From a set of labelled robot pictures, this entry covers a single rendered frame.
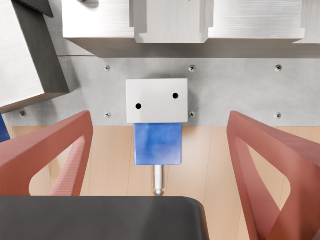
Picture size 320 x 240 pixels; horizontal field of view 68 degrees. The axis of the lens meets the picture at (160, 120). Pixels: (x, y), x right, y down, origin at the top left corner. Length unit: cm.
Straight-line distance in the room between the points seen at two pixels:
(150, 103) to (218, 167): 12
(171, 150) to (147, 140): 2
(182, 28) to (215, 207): 19
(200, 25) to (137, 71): 9
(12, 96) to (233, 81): 20
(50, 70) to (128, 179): 13
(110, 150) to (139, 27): 13
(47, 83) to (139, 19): 9
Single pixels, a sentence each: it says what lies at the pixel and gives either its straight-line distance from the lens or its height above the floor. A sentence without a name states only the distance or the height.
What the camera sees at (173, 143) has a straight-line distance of 21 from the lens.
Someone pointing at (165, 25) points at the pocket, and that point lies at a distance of 19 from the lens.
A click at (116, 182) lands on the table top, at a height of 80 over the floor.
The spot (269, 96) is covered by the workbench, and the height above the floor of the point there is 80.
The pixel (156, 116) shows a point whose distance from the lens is 19.
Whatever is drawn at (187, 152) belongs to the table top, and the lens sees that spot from 26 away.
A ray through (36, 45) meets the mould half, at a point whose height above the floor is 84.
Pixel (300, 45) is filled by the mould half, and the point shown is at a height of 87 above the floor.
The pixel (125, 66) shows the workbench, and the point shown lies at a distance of 25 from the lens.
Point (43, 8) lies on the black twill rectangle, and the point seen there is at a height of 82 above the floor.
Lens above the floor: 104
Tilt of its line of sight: 83 degrees down
